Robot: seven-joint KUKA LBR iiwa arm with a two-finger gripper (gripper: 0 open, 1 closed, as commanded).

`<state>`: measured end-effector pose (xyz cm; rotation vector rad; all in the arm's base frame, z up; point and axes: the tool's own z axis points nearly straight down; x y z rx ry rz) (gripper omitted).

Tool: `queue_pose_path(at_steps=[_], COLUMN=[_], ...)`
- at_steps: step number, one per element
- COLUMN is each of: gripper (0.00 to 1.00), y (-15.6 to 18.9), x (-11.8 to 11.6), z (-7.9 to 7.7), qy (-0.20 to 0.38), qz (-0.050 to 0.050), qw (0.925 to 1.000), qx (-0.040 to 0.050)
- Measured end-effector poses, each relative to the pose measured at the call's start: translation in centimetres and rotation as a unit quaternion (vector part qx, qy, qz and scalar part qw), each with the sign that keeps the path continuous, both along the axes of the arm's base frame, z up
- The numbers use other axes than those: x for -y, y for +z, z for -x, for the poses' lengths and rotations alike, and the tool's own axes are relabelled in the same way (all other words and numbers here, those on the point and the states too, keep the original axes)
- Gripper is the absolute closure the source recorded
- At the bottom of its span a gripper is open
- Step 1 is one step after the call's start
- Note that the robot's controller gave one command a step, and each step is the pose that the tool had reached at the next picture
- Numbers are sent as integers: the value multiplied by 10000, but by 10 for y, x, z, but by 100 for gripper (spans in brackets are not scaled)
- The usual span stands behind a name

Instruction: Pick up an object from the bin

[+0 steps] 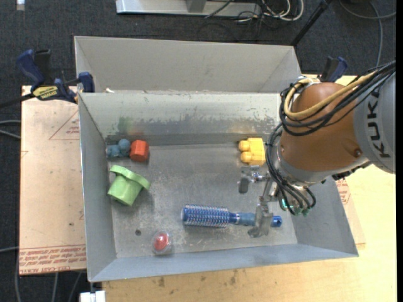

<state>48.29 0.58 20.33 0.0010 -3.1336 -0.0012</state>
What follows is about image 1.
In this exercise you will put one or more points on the yellow toy block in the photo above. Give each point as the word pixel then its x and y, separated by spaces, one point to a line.
pixel 253 151

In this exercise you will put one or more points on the orange-red toy block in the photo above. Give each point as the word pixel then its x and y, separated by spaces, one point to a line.
pixel 139 150

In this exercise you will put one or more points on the green toy bolt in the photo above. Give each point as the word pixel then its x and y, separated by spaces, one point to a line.
pixel 126 187

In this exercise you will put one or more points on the blue round hairbrush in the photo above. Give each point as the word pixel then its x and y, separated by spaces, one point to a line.
pixel 206 215

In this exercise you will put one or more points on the red button in clear dome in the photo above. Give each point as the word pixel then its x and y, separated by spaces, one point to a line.
pixel 161 242

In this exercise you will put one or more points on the blue toy figure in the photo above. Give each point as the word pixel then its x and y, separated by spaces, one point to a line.
pixel 119 149

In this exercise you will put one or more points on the grey metal bin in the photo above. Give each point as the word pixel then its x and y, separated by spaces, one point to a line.
pixel 195 181

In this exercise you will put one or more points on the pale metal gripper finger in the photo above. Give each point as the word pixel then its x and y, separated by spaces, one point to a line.
pixel 244 186
pixel 263 223

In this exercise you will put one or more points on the brown cardboard board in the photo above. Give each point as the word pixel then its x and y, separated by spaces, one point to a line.
pixel 50 184

